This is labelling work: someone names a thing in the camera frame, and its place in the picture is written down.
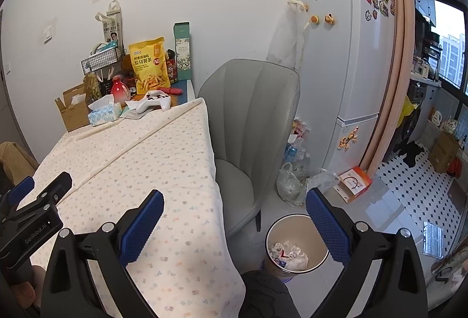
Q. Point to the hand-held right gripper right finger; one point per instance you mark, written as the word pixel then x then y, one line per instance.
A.
pixel 329 226

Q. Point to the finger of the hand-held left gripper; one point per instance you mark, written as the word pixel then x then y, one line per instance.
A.
pixel 60 182
pixel 22 190

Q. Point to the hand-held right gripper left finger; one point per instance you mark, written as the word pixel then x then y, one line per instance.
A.
pixel 140 226

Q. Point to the crushed clear plastic bottle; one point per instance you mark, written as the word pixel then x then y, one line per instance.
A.
pixel 290 246

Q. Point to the white round waste bin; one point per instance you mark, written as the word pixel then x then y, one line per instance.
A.
pixel 278 230

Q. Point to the person's left hand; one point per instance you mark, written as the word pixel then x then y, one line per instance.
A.
pixel 38 274

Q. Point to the brown coat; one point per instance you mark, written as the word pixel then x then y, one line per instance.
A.
pixel 18 157

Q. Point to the crumpled clear plastic bag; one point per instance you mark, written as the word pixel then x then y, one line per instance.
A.
pixel 323 181

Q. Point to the orange and white box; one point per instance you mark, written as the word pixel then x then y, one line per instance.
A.
pixel 353 184

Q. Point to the clear bag of bottles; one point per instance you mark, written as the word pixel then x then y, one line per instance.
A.
pixel 290 188

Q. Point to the open brown cardboard box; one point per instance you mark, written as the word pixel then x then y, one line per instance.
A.
pixel 71 117

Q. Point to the blue tissue box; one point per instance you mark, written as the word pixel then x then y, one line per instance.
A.
pixel 104 115

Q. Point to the blue label water bottle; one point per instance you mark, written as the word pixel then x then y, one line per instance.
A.
pixel 291 153

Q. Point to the orange lobster magnet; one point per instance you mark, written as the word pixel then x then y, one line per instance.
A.
pixel 348 138

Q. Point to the person's leg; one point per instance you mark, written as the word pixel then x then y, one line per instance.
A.
pixel 267 296

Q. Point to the pink and white bag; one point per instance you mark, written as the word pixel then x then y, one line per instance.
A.
pixel 299 131

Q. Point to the white papers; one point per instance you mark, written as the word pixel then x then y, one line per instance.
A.
pixel 131 111

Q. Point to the black cloth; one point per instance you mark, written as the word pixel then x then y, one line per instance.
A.
pixel 409 153

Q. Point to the black holder with sticks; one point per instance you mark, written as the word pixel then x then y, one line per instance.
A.
pixel 106 84

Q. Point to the red ceramic vase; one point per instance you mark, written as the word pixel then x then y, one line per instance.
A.
pixel 120 91

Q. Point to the white game controller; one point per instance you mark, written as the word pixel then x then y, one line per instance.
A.
pixel 153 104

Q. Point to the large closed cardboard box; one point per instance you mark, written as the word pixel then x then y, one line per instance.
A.
pixel 444 151

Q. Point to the grey upholstered chair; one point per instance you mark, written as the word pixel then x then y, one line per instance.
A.
pixel 248 113

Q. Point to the red utility knife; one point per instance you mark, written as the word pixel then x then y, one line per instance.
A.
pixel 170 90

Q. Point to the white refrigerator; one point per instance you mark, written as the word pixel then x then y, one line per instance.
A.
pixel 347 84

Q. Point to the yellow chips bag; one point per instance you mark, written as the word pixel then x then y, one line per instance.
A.
pixel 150 65

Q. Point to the printed white tote bag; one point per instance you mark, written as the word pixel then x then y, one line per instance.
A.
pixel 111 25

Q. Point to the tall green box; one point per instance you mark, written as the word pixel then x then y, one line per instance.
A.
pixel 182 51

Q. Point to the pink curtain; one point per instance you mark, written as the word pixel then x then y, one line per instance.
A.
pixel 380 47

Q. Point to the kitchen counter with appliances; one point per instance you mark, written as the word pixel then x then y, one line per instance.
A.
pixel 426 65

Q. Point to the hanging translucent bag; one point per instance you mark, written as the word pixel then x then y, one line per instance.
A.
pixel 289 40

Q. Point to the orange burger magnet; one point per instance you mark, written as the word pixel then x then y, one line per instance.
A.
pixel 314 19

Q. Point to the window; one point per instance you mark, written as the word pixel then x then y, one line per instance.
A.
pixel 451 43

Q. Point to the small white wall switch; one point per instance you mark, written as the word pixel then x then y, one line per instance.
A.
pixel 7 68

